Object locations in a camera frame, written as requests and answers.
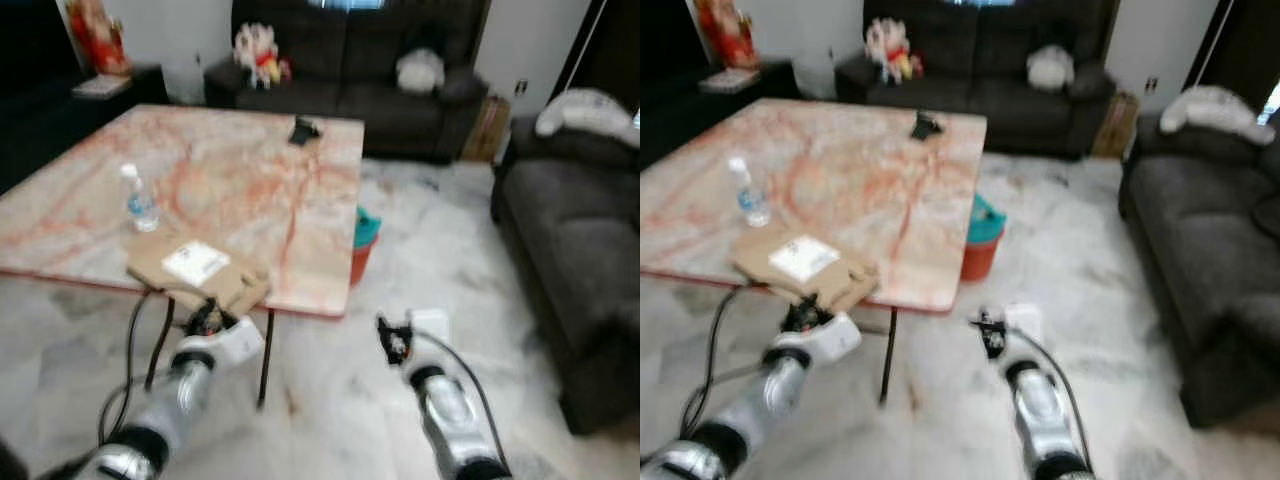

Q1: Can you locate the brown parcel with white label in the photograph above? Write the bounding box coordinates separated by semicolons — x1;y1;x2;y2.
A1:
732;228;881;311
125;232;271;313

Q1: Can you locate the red bin with teal liner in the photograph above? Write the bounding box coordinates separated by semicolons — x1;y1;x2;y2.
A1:
350;205;383;288
962;193;1008;283

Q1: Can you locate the clear plastic water bottle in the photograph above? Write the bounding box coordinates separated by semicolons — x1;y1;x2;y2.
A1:
727;156;772;229
120;163;161;234

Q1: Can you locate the dark grey small sofa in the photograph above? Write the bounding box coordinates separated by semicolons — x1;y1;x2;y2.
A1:
1118;112;1280;431
490;115;641;436

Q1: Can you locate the black low cabinet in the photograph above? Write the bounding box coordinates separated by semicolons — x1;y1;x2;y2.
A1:
0;65;171;196
640;60;801;169

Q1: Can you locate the brown paper bag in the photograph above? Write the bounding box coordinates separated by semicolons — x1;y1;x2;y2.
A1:
462;95;511;164
1092;92;1139;159

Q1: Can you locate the dark grey long sofa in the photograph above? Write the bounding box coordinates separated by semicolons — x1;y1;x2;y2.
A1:
835;0;1119;161
203;0;491;166

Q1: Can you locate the flat pale book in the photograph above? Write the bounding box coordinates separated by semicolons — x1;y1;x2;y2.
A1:
698;68;761;95
72;75;133;101

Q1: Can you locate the red gold figure statue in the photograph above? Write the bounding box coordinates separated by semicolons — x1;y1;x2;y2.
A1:
65;0;133;77
693;0;761;69

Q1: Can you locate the large white grey plush toy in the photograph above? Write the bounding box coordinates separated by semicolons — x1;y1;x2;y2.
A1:
535;88;641;149
1160;85;1276;146

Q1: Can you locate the dark wooden door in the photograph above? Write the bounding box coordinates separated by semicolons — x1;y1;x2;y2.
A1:
1185;0;1280;116

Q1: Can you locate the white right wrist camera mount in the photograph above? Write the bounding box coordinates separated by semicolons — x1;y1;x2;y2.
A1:
410;310;451;347
1004;305;1044;343

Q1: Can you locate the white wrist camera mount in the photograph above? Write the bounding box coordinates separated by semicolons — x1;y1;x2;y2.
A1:
1004;305;1044;343
410;310;451;347
205;315;266;367
805;312;863;363

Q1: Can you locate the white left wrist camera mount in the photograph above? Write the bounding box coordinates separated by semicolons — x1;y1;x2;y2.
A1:
805;312;863;363
205;315;266;367

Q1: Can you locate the dark metal table leg frame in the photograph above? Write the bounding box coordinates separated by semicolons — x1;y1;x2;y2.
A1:
257;308;276;409
880;306;899;406

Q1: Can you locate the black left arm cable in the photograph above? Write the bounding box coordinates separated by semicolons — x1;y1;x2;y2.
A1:
97;287;191;446
682;286;761;436

